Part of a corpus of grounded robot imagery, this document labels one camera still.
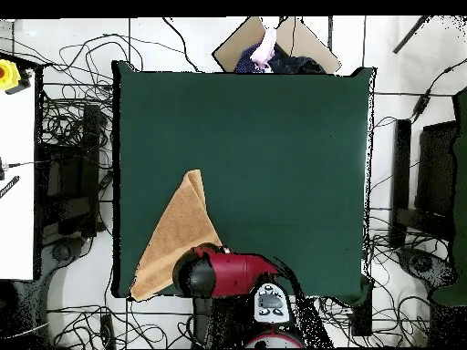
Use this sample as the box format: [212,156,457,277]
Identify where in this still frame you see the orange terry towel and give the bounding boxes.
[130,169,224,303]

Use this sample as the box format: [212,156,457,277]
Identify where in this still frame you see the dark green table cloth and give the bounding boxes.
[110,59,378,306]

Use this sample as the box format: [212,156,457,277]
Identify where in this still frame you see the black power strip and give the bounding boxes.
[99,314,117,350]

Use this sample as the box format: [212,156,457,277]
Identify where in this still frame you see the black equipment rack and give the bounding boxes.
[36,103,102,239]

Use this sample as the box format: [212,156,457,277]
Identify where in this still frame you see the white desk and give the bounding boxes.
[0,70,36,282]

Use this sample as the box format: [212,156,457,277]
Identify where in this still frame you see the brown cardboard box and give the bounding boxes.
[212,15,343,76]

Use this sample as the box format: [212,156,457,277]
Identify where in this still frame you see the navy blue garment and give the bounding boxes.
[233,42,327,76]

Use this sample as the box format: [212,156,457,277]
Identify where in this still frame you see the pink garment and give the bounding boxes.
[250,26,279,73]

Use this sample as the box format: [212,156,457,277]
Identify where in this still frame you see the dark green draped cloth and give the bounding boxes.
[430,87,467,306]

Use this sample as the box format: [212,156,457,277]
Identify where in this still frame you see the yellow emergency stop button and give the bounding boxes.
[0,58,23,92]

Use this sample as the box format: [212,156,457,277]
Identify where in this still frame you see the black rod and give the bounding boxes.
[392,15,432,55]

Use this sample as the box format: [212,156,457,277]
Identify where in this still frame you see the grey round pedestal foot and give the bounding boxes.
[399,248,457,290]
[50,242,77,263]

